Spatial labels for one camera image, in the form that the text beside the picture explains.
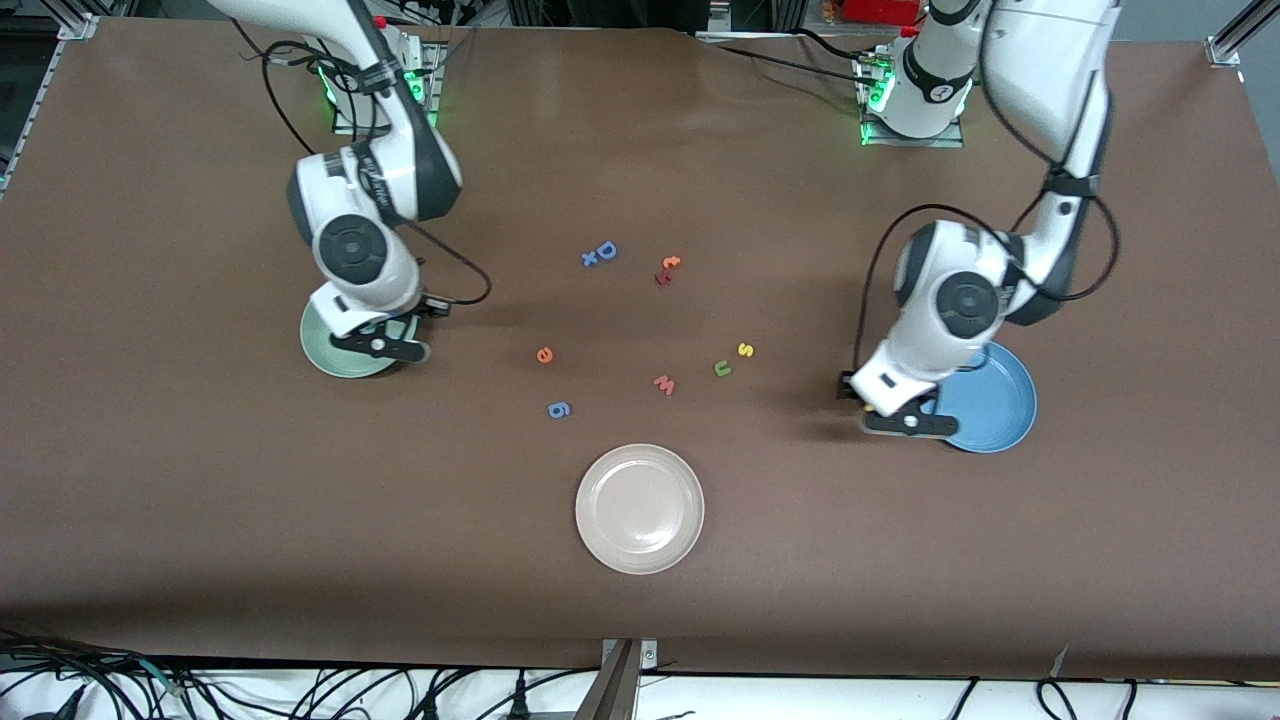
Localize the beige plate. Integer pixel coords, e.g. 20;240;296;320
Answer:
575;443;706;576

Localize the brown table cover sheet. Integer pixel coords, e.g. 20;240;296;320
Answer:
0;18;1280;681

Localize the light green plate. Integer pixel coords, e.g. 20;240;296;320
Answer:
299;295;433;380

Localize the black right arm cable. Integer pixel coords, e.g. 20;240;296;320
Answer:
230;20;493;307

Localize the thin black cable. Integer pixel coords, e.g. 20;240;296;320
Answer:
700;38;873;83
793;28;871;61

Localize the red background object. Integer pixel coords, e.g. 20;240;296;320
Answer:
840;0;927;26

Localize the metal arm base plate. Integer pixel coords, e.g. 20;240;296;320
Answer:
855;55;967;149
330;25;447;137

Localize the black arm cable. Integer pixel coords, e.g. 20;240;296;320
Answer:
230;20;493;307
852;0;1123;376

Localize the grey metal bar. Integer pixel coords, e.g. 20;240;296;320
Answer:
573;640;641;720

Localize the teal cable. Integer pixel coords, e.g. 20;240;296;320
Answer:
138;657;193;697

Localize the silver metal bracket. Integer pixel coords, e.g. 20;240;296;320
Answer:
603;638;659;673

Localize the blue plate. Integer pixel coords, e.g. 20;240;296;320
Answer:
925;340;1038;454

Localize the aluminium frame rail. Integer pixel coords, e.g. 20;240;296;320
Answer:
1205;0;1280;69
0;12;98;201

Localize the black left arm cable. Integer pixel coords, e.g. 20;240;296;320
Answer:
852;0;1123;376

